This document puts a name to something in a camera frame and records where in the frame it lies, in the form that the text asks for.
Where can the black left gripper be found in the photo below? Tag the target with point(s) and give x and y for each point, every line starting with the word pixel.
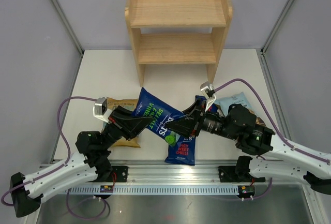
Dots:
pixel 128 124

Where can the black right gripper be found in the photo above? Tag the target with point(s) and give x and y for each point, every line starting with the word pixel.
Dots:
pixel 193 123

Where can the blue sea salt vinegar bag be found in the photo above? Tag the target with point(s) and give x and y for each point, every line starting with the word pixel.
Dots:
pixel 150 106

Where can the blue spicy chilli bag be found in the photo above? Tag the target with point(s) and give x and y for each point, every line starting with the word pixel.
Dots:
pixel 213 108
pixel 182 153

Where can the blue spicy chilli bag front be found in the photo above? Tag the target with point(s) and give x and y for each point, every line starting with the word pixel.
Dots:
pixel 182 153

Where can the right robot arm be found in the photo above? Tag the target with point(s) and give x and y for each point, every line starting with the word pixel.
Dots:
pixel 265 153

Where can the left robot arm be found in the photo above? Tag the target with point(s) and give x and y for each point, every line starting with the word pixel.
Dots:
pixel 27 196

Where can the tan kettle chips bag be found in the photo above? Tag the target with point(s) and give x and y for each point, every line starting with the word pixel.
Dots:
pixel 128 104

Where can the light blue cassava chips bag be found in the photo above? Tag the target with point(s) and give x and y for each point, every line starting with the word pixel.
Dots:
pixel 223 105

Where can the wooden two-tier shelf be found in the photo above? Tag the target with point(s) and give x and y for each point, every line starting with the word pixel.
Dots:
pixel 178 32

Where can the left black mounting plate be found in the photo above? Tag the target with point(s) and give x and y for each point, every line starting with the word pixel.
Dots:
pixel 119 174

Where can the black mounting plate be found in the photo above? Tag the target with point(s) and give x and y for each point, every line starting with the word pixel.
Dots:
pixel 119 174
pixel 227 175

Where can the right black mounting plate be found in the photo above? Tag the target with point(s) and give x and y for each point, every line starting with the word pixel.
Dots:
pixel 227 175

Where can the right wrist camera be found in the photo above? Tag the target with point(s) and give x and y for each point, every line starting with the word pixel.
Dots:
pixel 207 89

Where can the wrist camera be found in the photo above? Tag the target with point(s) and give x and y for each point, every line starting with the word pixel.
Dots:
pixel 101 110
pixel 207 89

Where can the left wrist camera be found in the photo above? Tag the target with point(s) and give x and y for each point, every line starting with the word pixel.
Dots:
pixel 101 110

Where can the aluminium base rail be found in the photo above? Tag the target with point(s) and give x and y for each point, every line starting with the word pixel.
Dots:
pixel 170 173

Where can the white slotted cable duct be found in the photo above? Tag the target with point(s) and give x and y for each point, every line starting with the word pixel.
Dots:
pixel 153 190

